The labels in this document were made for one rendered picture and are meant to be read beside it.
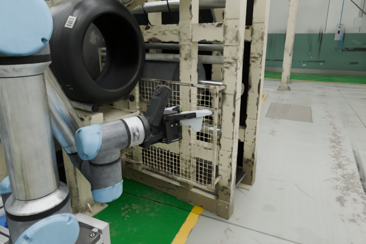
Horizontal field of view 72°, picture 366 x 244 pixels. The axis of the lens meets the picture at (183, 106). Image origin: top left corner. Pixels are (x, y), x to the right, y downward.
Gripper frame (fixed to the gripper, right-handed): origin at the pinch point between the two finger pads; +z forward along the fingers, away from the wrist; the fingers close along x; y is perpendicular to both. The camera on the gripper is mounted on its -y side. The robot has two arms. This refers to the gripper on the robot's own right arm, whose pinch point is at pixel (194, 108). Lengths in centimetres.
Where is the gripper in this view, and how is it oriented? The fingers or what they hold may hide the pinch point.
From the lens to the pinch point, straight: 78.3
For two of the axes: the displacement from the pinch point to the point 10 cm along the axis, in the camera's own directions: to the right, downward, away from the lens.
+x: 6.4, 0.7, -7.7
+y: 0.9, 9.8, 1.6
